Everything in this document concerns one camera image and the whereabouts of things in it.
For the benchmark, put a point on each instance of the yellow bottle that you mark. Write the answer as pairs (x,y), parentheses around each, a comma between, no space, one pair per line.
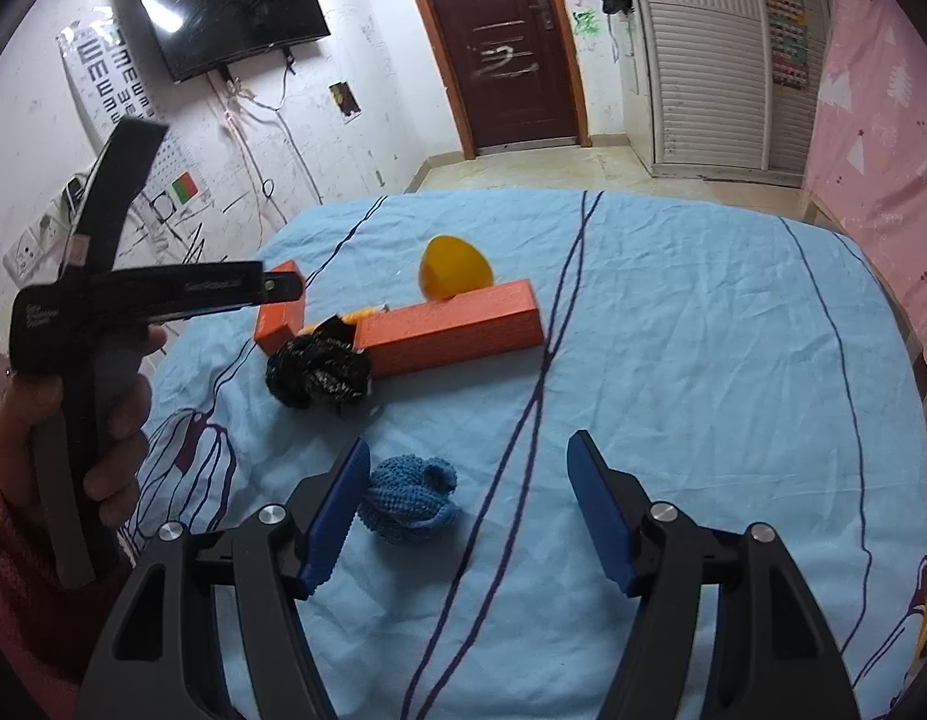
(366,313)

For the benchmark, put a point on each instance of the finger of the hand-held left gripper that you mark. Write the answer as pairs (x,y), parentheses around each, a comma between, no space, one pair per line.
(208,286)
(118,180)

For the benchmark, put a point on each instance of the brown wall panel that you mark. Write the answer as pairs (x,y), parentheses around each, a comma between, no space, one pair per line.
(345,99)

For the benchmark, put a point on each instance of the white wall socket plate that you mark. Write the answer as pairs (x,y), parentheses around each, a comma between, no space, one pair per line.
(28,251)

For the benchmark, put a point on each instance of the white louvred wardrobe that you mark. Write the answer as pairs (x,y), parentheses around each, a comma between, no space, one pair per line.
(703,52)

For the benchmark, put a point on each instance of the yellow egg-shaped ball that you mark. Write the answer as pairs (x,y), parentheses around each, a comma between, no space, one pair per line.
(456,270)

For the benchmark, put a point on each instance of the pink printed curtain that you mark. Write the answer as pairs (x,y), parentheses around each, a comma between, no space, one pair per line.
(876,165)

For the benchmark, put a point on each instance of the colourful grid poster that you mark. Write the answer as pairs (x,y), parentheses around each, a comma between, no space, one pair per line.
(784,34)

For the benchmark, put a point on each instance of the blue knitted sock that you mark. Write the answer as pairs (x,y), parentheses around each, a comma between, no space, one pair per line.
(407,502)

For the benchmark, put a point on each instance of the black plastic bag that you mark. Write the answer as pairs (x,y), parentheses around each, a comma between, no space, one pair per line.
(317,367)

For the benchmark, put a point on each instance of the orange cardboard box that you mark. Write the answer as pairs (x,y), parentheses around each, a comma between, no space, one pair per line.
(279,322)
(448,330)

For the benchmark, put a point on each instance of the white eye chart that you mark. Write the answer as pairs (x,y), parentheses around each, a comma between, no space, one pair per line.
(118,67)

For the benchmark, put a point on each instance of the dark brown door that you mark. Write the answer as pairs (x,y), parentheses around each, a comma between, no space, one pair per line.
(501,30)

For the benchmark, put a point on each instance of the person's left forearm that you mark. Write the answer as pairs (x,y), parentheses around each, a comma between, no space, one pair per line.
(28,600)

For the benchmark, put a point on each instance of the person's left hand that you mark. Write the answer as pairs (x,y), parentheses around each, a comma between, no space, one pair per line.
(126,450)

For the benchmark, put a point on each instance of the black wall television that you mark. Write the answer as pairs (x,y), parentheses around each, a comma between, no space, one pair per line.
(231,7)

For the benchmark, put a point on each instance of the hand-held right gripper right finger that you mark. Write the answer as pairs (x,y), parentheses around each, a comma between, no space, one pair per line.
(602,517)

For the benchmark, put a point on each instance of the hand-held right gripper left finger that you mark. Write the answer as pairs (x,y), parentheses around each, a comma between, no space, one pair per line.
(336,517)

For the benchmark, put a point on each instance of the light blue bed sheet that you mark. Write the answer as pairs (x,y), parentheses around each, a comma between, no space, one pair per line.
(696,352)

